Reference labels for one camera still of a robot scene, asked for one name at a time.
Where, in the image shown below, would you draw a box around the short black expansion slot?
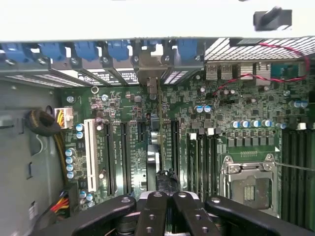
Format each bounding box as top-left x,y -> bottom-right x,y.
136,121 -> 146,143

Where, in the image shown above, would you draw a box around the black open PC case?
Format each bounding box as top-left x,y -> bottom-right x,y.
0,0 -> 315,236

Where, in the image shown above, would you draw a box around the black sleeved wire bundle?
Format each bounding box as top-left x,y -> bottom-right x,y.
26,110 -> 61,136

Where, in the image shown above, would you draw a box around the long black expansion slot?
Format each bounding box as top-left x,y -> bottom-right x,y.
120,121 -> 131,195
172,119 -> 181,173
104,120 -> 117,197

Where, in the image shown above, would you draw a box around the green motherboard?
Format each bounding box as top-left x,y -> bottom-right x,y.
56,61 -> 315,222

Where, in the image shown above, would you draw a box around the white PCI slot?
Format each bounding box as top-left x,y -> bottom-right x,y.
84,118 -> 99,193

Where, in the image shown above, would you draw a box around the metal CPU socket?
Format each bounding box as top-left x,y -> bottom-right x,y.
220,153 -> 281,218

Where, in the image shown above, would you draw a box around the grey power supply unit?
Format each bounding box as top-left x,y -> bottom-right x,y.
0,80 -> 59,236

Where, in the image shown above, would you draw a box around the yellow and black wires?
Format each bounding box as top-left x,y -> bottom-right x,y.
50,127 -> 70,185

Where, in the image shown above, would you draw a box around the red and black wire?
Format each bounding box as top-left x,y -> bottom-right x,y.
213,42 -> 311,96

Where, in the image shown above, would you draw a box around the white power connector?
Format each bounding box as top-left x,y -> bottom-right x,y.
54,106 -> 74,130

